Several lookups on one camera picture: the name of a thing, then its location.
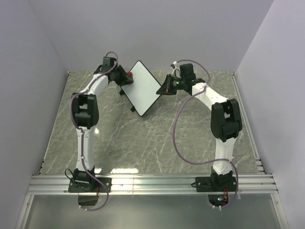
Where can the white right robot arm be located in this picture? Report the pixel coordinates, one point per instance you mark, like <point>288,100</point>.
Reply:
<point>226,122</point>

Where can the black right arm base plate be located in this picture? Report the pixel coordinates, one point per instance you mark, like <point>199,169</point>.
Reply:
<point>207,184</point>

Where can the aluminium right side rail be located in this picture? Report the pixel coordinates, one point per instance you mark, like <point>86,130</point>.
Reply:
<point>257,158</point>

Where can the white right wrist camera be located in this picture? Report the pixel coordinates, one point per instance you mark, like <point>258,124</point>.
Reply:
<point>175,69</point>

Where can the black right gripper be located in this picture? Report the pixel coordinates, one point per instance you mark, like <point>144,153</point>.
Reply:
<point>165,89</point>

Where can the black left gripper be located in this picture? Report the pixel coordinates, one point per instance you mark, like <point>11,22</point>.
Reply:
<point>124,80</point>

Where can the red bone-shaped eraser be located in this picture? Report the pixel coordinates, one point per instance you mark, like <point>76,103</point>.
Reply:
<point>130,78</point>

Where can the small white whiteboard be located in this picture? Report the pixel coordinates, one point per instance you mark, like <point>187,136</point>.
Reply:
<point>142,93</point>

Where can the aluminium rail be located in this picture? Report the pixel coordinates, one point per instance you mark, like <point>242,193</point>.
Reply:
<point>162,184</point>
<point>257,158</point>

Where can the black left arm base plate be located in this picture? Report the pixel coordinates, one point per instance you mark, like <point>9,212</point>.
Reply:
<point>94,186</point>

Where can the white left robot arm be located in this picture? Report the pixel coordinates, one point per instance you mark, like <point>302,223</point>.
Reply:
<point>84,114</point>

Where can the aluminium front rail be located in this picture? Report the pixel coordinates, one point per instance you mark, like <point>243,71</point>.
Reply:
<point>162,184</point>

